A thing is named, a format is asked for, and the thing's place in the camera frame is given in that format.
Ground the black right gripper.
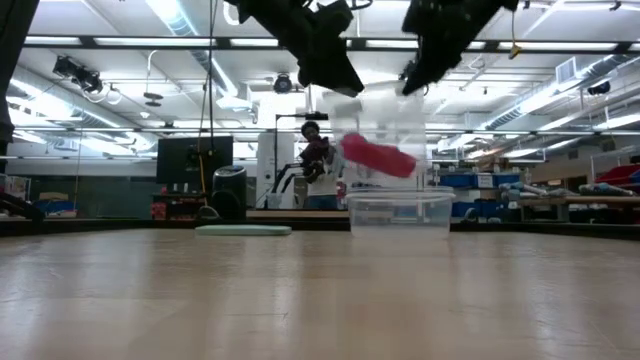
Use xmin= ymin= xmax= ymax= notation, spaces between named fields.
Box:
xmin=402 ymin=0 xmax=497 ymax=96

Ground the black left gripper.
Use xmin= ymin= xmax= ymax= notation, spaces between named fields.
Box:
xmin=248 ymin=0 xmax=366 ymax=99

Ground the yellow hanging tag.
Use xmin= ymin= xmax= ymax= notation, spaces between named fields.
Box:
xmin=508 ymin=9 xmax=522 ymax=61

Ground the person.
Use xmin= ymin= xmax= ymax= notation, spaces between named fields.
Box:
xmin=298 ymin=120 xmax=347 ymax=211

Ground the blue storage bin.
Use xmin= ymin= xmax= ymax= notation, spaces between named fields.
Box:
xmin=492 ymin=172 xmax=522 ymax=189
xmin=438 ymin=173 xmax=480 ymax=191

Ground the clear plastic container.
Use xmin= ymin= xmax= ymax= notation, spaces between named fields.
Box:
xmin=345 ymin=186 xmax=457 ymax=239

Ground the black tower fan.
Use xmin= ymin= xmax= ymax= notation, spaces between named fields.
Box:
xmin=211 ymin=165 xmax=248 ymax=222

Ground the black monitor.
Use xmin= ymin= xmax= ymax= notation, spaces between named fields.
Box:
xmin=155 ymin=135 xmax=235 ymax=186

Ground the light blue container lid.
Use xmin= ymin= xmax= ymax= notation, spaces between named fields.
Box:
xmin=194 ymin=224 xmax=293 ymax=238

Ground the wooden background table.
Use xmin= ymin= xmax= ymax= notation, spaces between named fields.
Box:
xmin=518 ymin=194 xmax=640 ymax=224

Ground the black shelf unit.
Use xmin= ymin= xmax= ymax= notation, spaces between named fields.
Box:
xmin=150 ymin=191 xmax=214 ymax=222

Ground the red storage bin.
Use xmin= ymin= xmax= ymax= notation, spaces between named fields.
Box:
xmin=593 ymin=164 xmax=640 ymax=188

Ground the black overhead camera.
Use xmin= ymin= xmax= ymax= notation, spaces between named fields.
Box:
xmin=272 ymin=73 xmax=295 ymax=97

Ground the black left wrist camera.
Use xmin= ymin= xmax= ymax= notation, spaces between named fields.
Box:
xmin=312 ymin=2 xmax=354 ymax=37

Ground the black hanging cable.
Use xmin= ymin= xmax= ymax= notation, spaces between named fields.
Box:
xmin=206 ymin=0 xmax=218 ymax=157

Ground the black frame-mounted device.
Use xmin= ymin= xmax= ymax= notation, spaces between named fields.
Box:
xmin=51 ymin=55 xmax=105 ymax=96

